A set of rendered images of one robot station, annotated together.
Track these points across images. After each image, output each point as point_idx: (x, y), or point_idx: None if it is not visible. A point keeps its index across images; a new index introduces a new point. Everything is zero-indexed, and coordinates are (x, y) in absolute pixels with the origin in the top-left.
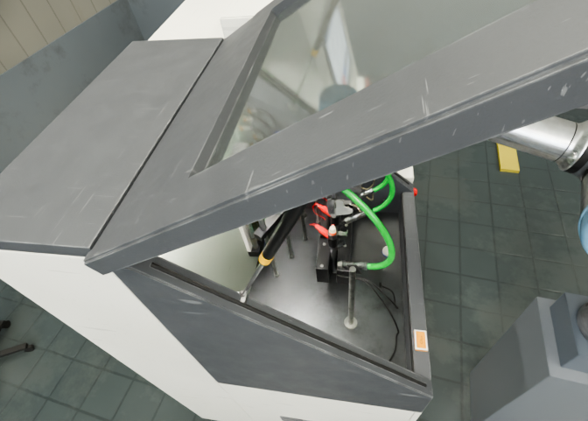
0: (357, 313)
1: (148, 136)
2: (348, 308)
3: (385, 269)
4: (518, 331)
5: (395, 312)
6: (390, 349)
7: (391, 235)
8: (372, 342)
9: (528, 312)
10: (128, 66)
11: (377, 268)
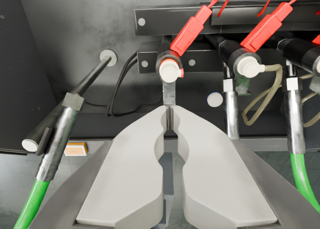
0: (122, 64)
1: None
2: (92, 69)
3: (189, 95)
4: (163, 162)
5: (134, 105)
6: (92, 100)
7: (242, 102)
8: (93, 83)
9: (169, 179)
10: None
11: (24, 206)
